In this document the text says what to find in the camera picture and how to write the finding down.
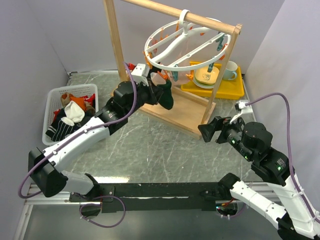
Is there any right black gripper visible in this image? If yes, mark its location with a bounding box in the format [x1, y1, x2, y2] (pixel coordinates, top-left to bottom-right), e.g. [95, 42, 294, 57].
[196, 112, 254, 160]

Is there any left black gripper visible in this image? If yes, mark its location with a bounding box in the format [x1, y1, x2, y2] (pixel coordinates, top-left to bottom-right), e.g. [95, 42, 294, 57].
[125, 77, 165, 117]

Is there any dark green dotted sock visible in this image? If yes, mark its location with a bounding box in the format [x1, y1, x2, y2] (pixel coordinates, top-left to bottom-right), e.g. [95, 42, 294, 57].
[157, 80, 174, 110]

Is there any orange sock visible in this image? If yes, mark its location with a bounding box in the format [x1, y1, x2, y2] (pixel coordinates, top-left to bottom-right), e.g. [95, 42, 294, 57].
[69, 94, 87, 112]

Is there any white small sock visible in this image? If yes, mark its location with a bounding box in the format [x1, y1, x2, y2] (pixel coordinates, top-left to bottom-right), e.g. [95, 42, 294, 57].
[61, 101, 85, 126]

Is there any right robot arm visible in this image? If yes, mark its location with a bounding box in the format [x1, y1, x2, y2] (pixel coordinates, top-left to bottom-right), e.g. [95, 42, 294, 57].
[198, 116, 320, 240]

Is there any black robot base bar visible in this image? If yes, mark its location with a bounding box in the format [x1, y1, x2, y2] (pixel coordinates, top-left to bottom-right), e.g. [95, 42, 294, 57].
[69, 182, 232, 213]

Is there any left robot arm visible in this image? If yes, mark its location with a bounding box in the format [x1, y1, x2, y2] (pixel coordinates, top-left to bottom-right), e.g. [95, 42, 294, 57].
[28, 81, 163, 201]

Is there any white round clip hanger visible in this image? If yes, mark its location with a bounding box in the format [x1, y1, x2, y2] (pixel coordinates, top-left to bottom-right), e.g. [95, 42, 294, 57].
[143, 9, 232, 73]

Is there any pink sheer sock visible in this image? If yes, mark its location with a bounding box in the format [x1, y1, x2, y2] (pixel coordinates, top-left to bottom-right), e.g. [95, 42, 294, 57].
[149, 35, 190, 86]

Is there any yellow plastic tray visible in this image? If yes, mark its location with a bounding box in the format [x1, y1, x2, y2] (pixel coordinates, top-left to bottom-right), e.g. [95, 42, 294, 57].
[180, 63, 245, 100]

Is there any yellow bowl on plates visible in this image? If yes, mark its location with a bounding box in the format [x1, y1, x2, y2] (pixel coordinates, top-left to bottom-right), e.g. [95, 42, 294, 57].
[194, 66, 220, 86]

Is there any red sock in basket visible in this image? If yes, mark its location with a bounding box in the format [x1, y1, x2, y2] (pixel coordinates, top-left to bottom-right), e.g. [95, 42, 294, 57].
[52, 93, 97, 121]

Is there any pale green mug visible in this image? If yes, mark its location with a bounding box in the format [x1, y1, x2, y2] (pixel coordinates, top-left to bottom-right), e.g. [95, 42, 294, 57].
[222, 61, 238, 81]

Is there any argyle tan sock in basket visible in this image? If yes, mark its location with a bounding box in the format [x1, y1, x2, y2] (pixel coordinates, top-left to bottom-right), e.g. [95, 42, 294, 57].
[60, 92, 73, 108]

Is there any white plastic laundry basket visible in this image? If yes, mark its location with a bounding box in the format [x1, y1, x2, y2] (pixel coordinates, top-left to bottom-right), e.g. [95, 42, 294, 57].
[42, 83, 99, 146]

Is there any navy striped sock in basket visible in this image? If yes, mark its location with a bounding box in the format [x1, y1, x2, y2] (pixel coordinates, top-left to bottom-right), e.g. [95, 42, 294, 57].
[45, 116, 81, 142]

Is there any wooden hanger rack frame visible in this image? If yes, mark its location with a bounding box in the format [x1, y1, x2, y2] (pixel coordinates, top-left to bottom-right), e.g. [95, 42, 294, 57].
[102, 0, 244, 140]

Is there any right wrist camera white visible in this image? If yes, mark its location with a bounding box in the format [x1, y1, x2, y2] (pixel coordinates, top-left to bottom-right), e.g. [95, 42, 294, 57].
[230, 100, 253, 123]

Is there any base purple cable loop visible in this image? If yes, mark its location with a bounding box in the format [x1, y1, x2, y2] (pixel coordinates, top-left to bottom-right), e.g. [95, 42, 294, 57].
[79, 195, 127, 229]

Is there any aluminium rail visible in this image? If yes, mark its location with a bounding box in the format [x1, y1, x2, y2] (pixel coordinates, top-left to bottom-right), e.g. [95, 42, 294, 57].
[24, 191, 71, 205]

